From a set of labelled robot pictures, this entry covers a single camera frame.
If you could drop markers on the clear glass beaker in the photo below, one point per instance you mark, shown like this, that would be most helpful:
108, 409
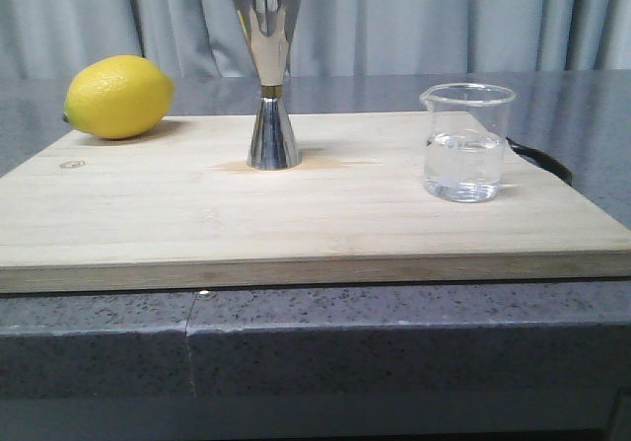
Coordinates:
467, 138

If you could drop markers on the steel double jigger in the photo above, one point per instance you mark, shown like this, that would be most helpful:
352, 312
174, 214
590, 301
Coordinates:
268, 27

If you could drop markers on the light wooden cutting board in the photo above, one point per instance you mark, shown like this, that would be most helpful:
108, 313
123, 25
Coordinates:
179, 208

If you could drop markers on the grey curtain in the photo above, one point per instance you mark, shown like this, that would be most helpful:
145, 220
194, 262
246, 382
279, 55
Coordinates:
47, 39

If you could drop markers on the yellow lemon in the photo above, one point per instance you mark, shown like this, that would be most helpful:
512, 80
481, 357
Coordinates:
118, 97

